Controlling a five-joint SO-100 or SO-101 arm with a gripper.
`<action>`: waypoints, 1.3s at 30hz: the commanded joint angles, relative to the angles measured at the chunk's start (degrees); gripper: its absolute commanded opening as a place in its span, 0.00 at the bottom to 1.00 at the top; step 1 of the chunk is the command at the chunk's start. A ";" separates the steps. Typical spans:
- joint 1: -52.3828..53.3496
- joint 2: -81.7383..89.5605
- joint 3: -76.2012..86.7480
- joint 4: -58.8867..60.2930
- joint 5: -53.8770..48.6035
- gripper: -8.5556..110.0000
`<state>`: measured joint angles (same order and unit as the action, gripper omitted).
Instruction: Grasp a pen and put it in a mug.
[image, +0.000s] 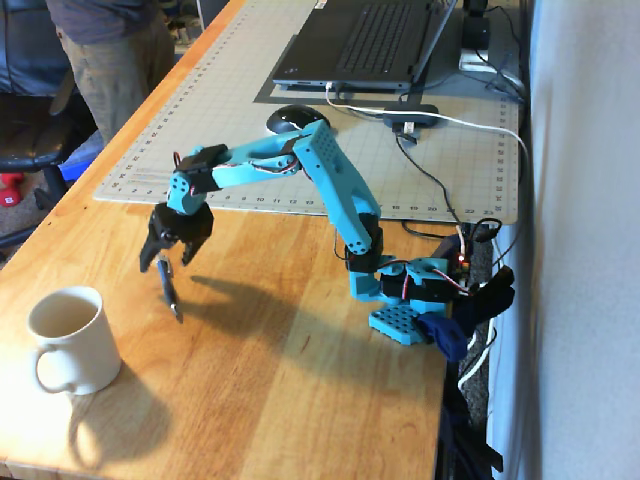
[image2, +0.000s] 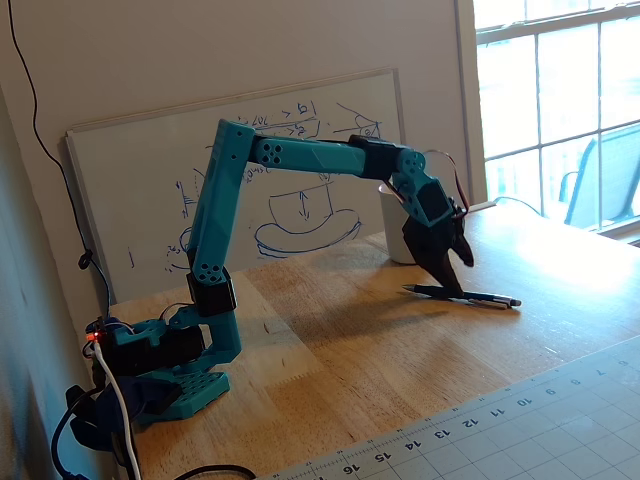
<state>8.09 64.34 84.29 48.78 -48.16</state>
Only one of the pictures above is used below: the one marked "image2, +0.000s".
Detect teal black gripper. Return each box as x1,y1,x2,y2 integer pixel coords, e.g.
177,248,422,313
399,178,477,300

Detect dark pen with silver tip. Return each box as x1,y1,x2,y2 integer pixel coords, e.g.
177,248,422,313
402,283,522,309

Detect white ceramic mug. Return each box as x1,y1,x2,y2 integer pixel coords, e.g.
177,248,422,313
377,183,426,266

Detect teal outdoor chair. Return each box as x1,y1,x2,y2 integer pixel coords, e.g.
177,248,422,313
556,122,640,232

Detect grey cutting mat with ruler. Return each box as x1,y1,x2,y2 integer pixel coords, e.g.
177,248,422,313
259,335,640,480

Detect whiteboard with blue drawings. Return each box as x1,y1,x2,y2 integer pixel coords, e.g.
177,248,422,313
64,68,407,306

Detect controller board with red led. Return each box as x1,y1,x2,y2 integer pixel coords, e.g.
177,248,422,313
83,317,110,347

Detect dark blue table clamp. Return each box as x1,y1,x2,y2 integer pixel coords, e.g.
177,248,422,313
68,375,182,452

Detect red white servo wire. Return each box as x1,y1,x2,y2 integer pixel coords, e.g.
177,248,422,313
424,148,472,212

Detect white window frame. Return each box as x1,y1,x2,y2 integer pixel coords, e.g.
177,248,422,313
469,0,640,246

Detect white usb cable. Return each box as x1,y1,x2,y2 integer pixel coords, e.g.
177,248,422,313
93,343,144,480

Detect thick black power cable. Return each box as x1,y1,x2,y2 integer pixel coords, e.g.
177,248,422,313
51,383,257,480

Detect thin black wall cable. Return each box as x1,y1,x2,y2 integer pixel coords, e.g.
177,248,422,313
6,0,114,321

